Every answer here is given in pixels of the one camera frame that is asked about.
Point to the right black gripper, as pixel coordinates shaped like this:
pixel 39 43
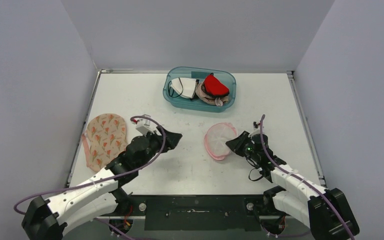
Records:
pixel 242 145

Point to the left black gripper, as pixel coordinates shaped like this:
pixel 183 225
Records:
pixel 173 139

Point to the white mesh laundry bag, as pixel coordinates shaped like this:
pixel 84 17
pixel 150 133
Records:
pixel 215 140

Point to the beige bra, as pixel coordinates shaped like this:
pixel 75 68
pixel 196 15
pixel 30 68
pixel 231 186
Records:
pixel 210 100

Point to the red bra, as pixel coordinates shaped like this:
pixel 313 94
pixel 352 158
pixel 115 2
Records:
pixel 214 88

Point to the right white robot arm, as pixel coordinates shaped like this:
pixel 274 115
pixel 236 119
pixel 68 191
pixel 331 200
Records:
pixel 326 212

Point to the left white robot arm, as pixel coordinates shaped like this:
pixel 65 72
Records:
pixel 101 194

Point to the white bra with black trim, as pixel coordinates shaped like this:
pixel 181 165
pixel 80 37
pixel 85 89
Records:
pixel 182 87

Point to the floral beige laundry bag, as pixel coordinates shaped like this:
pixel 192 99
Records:
pixel 104 138

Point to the teal plastic bin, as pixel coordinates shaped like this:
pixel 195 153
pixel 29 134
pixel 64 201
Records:
pixel 200 74

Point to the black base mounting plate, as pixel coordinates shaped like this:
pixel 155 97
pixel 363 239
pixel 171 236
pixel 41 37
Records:
pixel 198 212

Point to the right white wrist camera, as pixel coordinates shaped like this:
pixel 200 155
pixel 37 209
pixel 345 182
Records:
pixel 256 129

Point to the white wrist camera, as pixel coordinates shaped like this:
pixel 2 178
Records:
pixel 143 125
pixel 256 129

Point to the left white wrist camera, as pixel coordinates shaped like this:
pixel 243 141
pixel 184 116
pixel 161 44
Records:
pixel 143 125

